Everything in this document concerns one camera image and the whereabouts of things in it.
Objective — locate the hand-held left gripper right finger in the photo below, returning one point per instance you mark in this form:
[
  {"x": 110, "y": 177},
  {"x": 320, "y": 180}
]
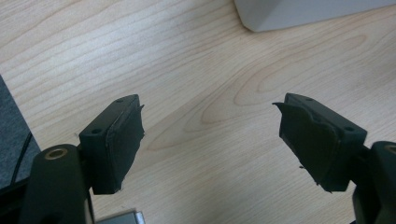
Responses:
[{"x": 317, "y": 140}]

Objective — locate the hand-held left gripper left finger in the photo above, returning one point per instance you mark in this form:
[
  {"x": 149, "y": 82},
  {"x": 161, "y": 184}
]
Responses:
[{"x": 106, "y": 146}]

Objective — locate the white box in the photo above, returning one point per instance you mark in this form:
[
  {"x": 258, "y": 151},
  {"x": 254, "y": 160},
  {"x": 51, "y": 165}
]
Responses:
[{"x": 299, "y": 12}]

